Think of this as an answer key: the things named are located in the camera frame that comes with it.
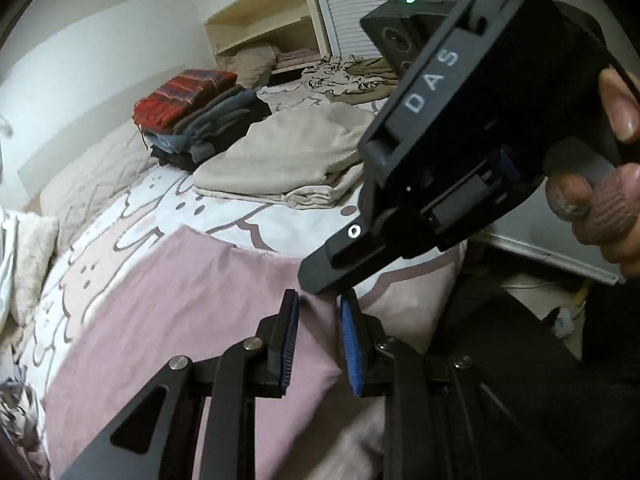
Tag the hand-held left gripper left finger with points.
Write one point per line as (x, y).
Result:
(289, 345)

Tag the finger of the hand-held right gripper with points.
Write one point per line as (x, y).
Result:
(340, 265)

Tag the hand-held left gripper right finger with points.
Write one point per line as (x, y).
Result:
(350, 345)

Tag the mauve garment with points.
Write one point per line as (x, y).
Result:
(175, 300)

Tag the stack of folded dark clothes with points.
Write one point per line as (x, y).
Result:
(252, 110)

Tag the person's right hand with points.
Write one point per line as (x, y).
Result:
(615, 210)

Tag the tan crumpled cloth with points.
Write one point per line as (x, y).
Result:
(372, 67)

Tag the folded beige garment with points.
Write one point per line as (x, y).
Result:
(290, 155)

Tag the black and white patterned cloth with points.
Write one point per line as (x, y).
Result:
(330, 75)

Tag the folded pink linens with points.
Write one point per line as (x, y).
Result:
(300, 55)

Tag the grey folded garment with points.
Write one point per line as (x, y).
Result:
(220, 110)

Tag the person's black clothing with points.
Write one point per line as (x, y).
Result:
(550, 345)

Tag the blue folded jeans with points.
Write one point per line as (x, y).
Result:
(170, 142)

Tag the printed bear blanket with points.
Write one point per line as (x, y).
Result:
(95, 260)

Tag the white power adapter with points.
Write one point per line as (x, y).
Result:
(565, 322)

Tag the red striped folded garment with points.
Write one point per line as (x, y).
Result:
(185, 92)

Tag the cream shelf unit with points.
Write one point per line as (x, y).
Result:
(260, 15)

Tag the quilted beige pillow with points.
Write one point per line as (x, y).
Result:
(95, 170)

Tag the fluffy beige pillow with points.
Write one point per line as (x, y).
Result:
(30, 260)

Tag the black and white printed garment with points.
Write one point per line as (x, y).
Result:
(15, 410)

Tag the white crumpled garment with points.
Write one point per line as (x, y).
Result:
(5, 270)

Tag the white headboard panel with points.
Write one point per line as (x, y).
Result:
(75, 130)

